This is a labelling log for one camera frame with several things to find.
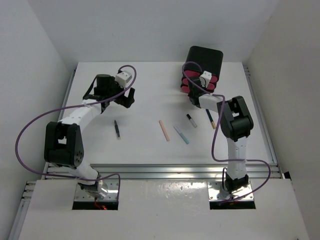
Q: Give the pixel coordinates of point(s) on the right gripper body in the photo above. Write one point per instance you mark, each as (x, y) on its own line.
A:
(190, 95)

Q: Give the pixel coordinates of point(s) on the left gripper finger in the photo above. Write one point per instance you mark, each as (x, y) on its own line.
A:
(131, 94)
(125, 102)

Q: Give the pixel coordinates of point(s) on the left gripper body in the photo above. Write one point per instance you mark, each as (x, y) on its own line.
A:
(114, 88)

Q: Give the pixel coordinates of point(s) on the pink drawer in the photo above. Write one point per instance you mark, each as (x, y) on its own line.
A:
(213, 81)
(185, 89)
(191, 73)

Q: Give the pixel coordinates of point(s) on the black lipstick pen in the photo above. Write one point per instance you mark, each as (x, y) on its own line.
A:
(117, 131)

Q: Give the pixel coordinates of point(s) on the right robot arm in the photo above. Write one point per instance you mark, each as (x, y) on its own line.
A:
(235, 122)

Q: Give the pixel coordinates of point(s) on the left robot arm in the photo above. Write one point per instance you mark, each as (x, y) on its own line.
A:
(63, 139)

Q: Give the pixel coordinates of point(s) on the clear black-cap lip gloss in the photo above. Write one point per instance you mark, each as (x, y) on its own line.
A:
(191, 121)

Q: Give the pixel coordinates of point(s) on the black drawer cabinet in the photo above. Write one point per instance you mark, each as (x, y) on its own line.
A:
(208, 59)

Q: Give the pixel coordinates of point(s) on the black gold eyeliner pencil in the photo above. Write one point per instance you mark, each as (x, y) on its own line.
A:
(210, 119)

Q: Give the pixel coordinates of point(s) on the pink stick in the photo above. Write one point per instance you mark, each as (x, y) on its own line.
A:
(164, 130)

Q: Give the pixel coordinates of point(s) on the light blue mascara tube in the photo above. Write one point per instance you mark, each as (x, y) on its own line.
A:
(181, 135)

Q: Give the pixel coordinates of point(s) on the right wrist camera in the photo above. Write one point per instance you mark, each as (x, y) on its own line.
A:
(207, 77)

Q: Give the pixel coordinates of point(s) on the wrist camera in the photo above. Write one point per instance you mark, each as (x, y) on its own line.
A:
(122, 78)
(207, 77)

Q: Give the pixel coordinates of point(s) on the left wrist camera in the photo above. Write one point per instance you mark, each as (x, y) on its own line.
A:
(122, 78)

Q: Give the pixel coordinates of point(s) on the aluminium rail frame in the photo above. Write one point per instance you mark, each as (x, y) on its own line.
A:
(164, 192)

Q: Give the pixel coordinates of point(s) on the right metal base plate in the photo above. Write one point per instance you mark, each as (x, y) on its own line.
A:
(217, 194)

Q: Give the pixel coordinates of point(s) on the metal base plate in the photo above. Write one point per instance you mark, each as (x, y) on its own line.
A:
(103, 191)
(217, 194)

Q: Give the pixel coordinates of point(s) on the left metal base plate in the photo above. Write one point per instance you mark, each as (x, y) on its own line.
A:
(103, 191)

